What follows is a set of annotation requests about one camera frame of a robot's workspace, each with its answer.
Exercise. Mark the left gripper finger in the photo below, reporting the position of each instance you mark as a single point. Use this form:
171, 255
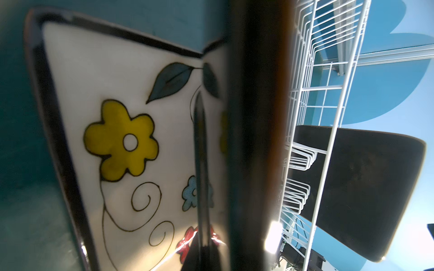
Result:
202, 258

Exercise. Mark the white wire dish rack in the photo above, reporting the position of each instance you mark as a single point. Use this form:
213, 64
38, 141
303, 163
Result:
324, 51

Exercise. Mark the floral square plate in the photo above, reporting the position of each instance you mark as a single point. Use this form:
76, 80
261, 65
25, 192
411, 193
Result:
116, 107
239, 130

